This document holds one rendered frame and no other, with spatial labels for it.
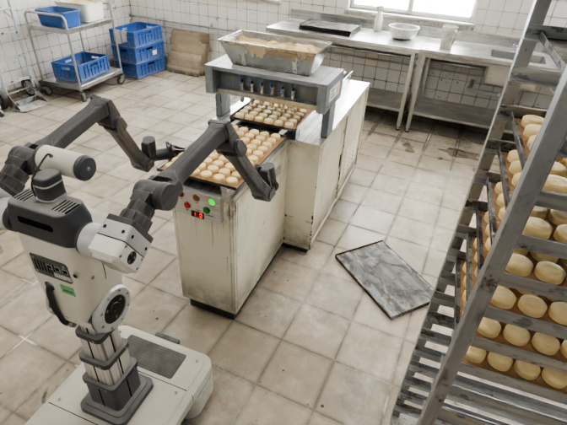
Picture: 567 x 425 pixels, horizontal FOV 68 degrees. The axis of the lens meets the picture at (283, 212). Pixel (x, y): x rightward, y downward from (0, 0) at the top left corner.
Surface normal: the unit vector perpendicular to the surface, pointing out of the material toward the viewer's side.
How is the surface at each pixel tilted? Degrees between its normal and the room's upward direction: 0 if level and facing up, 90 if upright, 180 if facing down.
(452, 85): 90
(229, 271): 90
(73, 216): 58
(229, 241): 90
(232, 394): 0
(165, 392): 0
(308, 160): 90
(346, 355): 0
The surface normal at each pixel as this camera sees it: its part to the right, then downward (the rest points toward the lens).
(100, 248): -0.14, -0.46
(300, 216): -0.37, 0.51
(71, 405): 0.04, -0.82
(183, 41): -0.40, 0.19
